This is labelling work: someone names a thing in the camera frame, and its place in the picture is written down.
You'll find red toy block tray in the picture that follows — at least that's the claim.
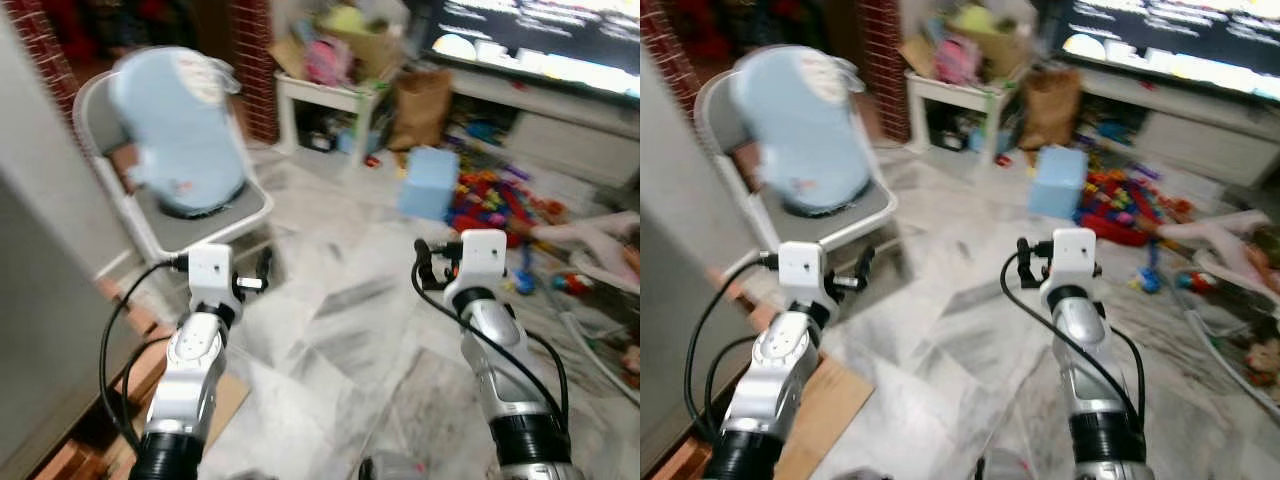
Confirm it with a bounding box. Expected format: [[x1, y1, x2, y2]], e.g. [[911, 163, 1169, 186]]
[[1075, 170, 1191, 246], [448, 170, 546, 246]]

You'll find light blue plastic box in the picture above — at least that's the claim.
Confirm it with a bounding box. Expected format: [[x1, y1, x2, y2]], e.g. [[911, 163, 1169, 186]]
[[1030, 145, 1089, 221], [400, 148, 461, 221]]

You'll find brown cardboard floor sheet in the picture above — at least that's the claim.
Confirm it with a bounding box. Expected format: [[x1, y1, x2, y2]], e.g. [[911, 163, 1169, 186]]
[[780, 355, 876, 480], [100, 370, 251, 480]]

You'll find brown paper bag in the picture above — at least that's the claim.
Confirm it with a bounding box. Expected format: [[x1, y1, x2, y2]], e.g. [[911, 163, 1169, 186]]
[[388, 68, 453, 151], [1018, 68, 1083, 151]]

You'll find light blue baby seat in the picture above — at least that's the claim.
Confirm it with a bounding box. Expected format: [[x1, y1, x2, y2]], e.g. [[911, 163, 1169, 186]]
[[108, 45, 251, 216], [730, 45, 876, 216]]

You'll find child in pink clothes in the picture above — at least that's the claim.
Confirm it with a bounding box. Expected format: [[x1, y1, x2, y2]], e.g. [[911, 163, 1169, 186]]
[[1160, 210, 1280, 296], [530, 212, 641, 293]]

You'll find grey hoop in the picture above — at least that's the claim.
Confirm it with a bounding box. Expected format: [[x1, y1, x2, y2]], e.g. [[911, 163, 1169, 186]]
[[1180, 295, 1280, 421], [545, 285, 641, 406]]

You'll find white television stand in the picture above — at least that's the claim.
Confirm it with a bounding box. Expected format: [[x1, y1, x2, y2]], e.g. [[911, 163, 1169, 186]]
[[1075, 70, 1280, 191], [440, 65, 641, 191]]

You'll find white side table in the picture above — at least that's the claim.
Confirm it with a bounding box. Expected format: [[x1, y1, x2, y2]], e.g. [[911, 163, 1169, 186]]
[[275, 72, 386, 161], [905, 72, 1011, 161]]

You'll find grey right robot leg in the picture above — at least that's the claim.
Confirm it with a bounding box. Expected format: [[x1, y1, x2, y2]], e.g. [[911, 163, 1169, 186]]
[[358, 455, 426, 480], [975, 452, 1036, 480]]

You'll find open brown cardboard box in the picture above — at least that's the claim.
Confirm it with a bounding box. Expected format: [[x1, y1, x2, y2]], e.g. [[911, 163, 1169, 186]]
[[270, 10, 401, 81], [900, 10, 1041, 81]]

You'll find pink backpack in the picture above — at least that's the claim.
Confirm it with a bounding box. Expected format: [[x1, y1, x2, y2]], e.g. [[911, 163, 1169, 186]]
[[303, 35, 353, 86], [935, 37, 983, 86]]

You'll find yellow green soft toy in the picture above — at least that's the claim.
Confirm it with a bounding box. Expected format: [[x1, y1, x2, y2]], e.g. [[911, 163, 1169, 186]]
[[950, 3, 1001, 33], [320, 3, 366, 33]]

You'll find flat screen television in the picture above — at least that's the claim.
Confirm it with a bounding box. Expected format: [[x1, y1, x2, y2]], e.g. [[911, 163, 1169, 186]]
[[1040, 0, 1280, 101], [415, 0, 641, 96]]

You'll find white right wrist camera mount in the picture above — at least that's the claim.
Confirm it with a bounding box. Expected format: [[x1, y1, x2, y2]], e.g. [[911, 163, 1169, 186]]
[[445, 230, 509, 306], [1040, 228, 1099, 301]]

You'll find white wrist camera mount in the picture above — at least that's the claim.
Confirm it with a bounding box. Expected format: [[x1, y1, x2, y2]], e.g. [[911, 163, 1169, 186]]
[[1040, 228, 1099, 301], [187, 243, 241, 311], [445, 230, 509, 306], [778, 242, 836, 306]]

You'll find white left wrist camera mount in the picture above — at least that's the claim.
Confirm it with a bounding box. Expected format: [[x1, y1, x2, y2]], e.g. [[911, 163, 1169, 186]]
[[778, 242, 836, 306], [187, 243, 241, 311]]

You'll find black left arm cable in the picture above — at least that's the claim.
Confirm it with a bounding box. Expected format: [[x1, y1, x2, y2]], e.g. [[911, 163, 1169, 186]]
[[98, 255, 191, 451], [685, 252, 781, 441]]

